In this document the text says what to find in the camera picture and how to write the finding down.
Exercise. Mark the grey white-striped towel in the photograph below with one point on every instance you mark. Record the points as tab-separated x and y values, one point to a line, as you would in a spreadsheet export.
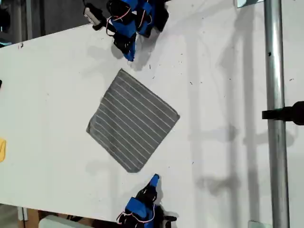
133	118

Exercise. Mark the white plastic box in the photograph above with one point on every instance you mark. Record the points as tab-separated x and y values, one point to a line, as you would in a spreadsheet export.
54	223

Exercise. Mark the brown wooden board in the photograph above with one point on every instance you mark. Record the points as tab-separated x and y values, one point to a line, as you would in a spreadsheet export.
33	218

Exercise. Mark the small black object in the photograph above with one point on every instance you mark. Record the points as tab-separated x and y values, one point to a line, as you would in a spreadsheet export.
0	85

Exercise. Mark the yellow object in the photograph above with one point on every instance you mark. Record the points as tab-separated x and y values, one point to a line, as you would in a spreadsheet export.
2	149

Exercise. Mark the black clamp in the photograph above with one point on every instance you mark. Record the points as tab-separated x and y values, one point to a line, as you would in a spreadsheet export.
292	112

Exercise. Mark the steel post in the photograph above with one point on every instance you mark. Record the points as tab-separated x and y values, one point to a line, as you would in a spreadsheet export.
275	71

